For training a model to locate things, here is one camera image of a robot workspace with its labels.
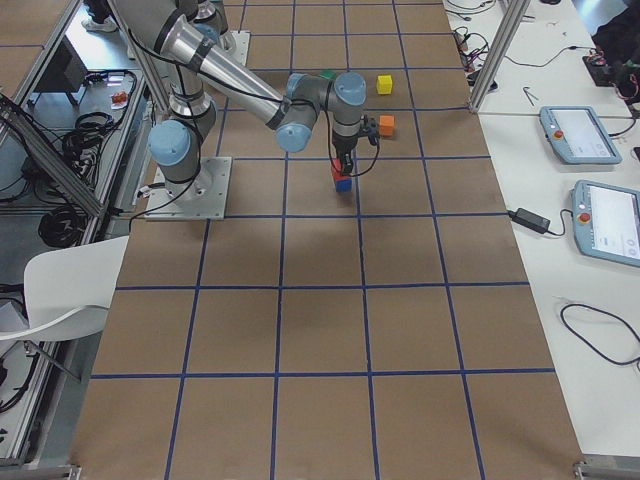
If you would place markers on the orange block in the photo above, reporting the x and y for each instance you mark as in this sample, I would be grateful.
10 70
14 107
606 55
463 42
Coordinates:
387 126

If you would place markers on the green block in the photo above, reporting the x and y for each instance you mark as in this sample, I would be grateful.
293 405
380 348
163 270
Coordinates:
328 74

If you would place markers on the yellow block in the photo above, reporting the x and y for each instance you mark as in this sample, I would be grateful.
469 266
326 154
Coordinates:
384 85

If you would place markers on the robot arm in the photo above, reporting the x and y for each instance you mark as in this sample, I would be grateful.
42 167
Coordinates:
211 20
192 39

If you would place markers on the lower teach pendant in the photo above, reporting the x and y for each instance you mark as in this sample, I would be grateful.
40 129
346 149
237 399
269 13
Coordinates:
606 222

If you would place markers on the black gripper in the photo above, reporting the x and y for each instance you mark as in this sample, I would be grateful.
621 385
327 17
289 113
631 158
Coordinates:
344 147

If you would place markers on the white chair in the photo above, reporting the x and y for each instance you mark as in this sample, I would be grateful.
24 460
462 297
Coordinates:
68 293

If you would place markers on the red block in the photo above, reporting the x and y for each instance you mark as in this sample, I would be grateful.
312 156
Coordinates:
337 171

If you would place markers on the blue block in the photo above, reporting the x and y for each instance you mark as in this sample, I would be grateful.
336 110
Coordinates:
343 185

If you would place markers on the black power adapter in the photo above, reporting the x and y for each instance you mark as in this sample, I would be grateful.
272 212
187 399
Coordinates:
529 220

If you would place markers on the aluminium frame post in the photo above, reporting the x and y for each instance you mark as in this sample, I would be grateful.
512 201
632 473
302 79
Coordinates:
504 35

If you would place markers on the upper teach pendant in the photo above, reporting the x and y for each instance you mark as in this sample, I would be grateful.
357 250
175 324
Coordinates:
577 136

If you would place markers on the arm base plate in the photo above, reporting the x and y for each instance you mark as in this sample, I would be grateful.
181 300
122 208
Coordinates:
240 45
205 199

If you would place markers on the teach pendant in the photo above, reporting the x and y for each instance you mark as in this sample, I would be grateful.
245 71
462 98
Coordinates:
577 136
606 222

